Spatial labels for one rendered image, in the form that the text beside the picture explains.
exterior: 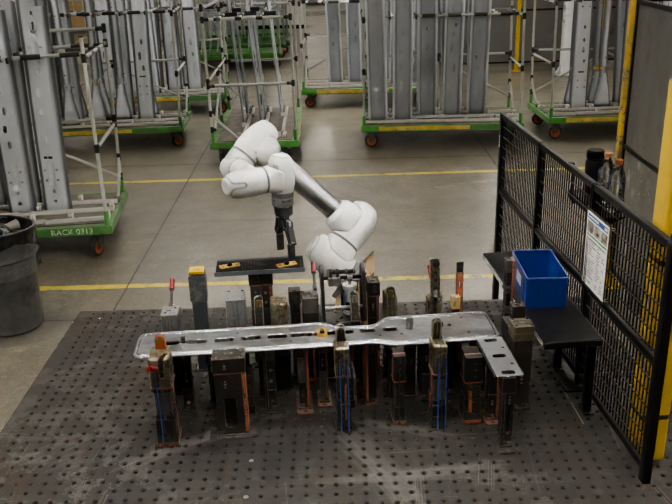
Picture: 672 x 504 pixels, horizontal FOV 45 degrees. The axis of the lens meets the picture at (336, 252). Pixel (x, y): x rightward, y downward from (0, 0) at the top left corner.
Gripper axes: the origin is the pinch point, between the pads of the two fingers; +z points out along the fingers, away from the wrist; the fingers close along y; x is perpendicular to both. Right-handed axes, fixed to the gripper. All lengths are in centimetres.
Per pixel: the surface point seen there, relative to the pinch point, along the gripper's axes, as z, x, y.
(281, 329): 21.4, -12.0, 24.6
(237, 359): 19, -36, 45
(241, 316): 17.8, -24.6, 13.7
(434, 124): 95, 373, -536
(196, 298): 17.1, -36.7, -9.6
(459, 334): 21, 47, 59
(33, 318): 113, -100, -239
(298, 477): 51, -26, 76
